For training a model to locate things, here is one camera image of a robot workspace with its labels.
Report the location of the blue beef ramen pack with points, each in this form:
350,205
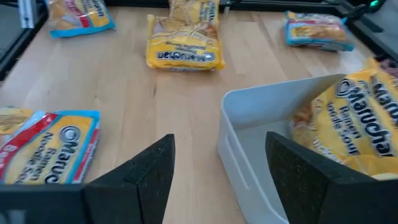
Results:
81,18
317,31
53,149

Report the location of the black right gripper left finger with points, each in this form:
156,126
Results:
140,193

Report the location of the silver metal bracket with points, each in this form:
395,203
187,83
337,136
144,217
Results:
27,14

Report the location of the white plastic bin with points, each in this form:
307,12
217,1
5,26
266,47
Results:
248,155

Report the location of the yellow creamy chicken ramen pack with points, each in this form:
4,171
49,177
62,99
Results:
194,9
348,124
388,93
185,46

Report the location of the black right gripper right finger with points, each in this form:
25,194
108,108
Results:
311,193

